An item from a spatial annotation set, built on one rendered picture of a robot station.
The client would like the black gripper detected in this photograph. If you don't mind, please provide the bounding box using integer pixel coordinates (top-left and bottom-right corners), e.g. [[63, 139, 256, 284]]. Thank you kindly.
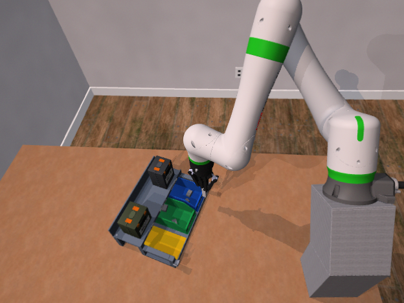
[[188, 168, 219, 197]]

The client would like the blue bin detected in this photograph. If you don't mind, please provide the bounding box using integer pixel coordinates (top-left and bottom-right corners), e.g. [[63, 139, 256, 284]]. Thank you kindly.
[[168, 177, 203, 211]]

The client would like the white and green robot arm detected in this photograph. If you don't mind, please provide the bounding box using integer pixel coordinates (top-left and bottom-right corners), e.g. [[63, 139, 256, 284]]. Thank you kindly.
[[183, 0, 404, 205]]

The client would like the grey metal shelf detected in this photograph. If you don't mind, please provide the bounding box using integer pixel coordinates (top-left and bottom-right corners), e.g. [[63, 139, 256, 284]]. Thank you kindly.
[[108, 156, 206, 268]]

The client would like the green bin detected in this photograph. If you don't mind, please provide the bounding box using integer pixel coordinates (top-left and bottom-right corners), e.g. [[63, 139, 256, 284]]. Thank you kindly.
[[156, 197, 194, 234]]

